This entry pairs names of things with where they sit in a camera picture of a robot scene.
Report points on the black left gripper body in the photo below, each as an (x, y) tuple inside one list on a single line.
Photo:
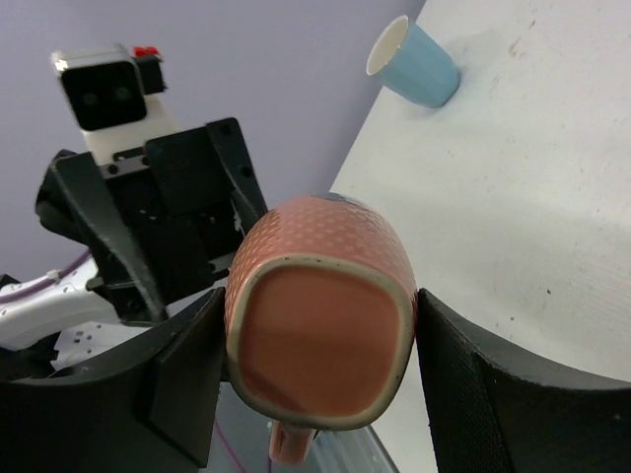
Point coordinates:
[(163, 221)]

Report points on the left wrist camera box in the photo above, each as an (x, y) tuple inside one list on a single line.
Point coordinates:
[(114, 94)]

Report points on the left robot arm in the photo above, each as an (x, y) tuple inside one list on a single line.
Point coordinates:
[(52, 303)]

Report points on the light blue cup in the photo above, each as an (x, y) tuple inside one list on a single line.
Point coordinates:
[(410, 63)]

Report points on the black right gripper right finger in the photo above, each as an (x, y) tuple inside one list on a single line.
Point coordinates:
[(494, 406)]

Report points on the pink dotted mug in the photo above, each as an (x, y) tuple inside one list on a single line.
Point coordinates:
[(320, 315)]

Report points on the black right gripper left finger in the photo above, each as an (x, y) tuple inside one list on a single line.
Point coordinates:
[(146, 405)]

